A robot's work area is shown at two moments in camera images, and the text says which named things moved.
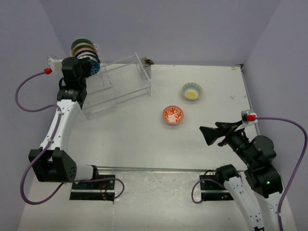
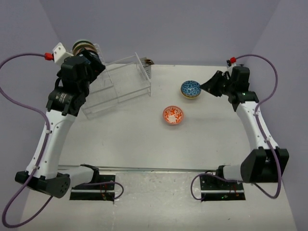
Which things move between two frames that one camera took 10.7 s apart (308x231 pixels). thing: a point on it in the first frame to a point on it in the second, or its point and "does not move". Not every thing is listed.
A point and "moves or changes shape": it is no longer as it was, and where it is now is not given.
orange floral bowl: (173, 114) does not move
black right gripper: (211, 134) to (211, 85)
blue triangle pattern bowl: (95, 68) moves or changes shape
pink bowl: (82, 49) does not move
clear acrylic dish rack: (118, 81) does not move
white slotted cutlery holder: (147, 67) does not move
